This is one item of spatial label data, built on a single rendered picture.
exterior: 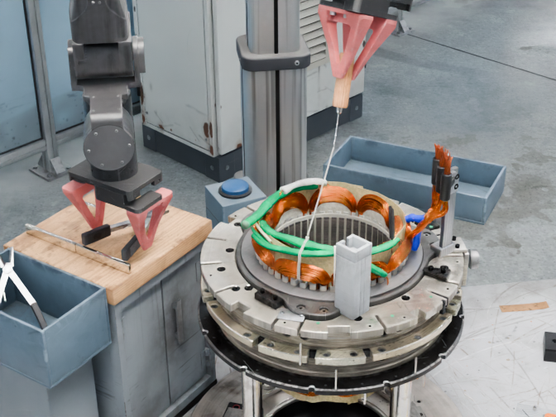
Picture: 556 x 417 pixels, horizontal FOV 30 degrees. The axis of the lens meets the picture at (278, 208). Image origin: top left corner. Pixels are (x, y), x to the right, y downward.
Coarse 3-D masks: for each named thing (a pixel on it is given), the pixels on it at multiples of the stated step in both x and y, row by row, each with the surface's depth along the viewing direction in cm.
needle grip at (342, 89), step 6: (342, 54) 114; (348, 72) 114; (336, 78) 115; (348, 78) 114; (336, 84) 115; (342, 84) 114; (348, 84) 115; (336, 90) 115; (342, 90) 115; (348, 90) 115; (336, 96) 115; (342, 96) 115; (348, 96) 115; (336, 102) 115; (342, 102) 115
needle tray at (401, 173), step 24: (360, 144) 161; (384, 144) 160; (336, 168) 153; (360, 168) 161; (384, 168) 161; (408, 168) 160; (480, 168) 154; (504, 168) 152; (384, 192) 151; (408, 192) 149; (456, 192) 146; (480, 192) 154; (456, 216) 148; (480, 216) 146
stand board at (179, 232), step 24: (72, 216) 141; (120, 216) 141; (168, 216) 141; (192, 216) 141; (24, 240) 136; (72, 240) 136; (120, 240) 135; (168, 240) 135; (192, 240) 137; (72, 264) 131; (96, 264) 131; (144, 264) 130; (168, 264) 134; (120, 288) 127
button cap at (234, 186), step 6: (228, 180) 154; (234, 180) 154; (240, 180) 154; (222, 186) 152; (228, 186) 152; (234, 186) 152; (240, 186) 152; (246, 186) 152; (228, 192) 151; (234, 192) 151; (240, 192) 151; (246, 192) 152
